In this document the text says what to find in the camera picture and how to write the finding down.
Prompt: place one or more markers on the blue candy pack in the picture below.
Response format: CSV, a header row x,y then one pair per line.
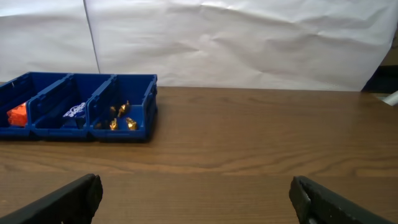
x,y
76,110

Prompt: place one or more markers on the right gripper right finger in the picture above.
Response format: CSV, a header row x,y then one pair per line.
x,y
326,208

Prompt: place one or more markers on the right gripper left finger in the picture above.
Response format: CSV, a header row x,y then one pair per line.
x,y
62,205

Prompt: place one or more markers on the blue tray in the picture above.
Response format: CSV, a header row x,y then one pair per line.
x,y
136,93

